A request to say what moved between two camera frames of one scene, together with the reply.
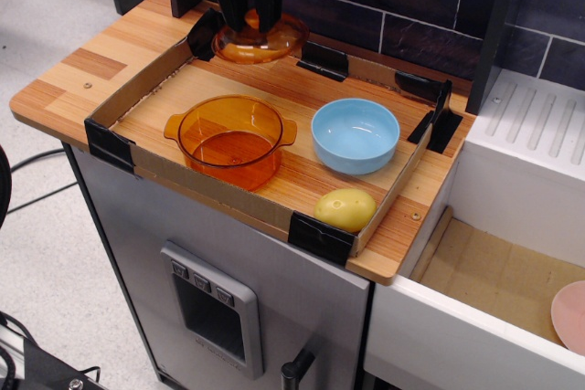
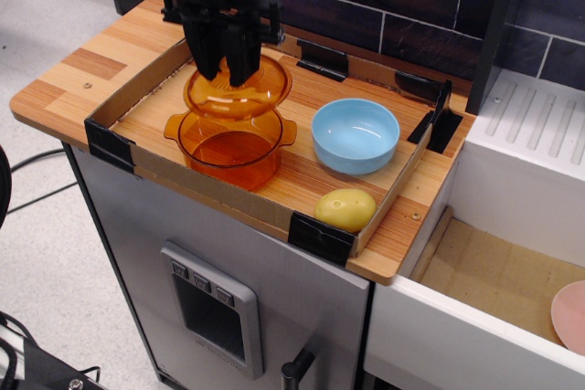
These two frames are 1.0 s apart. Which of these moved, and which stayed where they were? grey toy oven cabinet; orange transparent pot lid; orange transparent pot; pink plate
Moved: orange transparent pot lid
Stayed: orange transparent pot; pink plate; grey toy oven cabinet
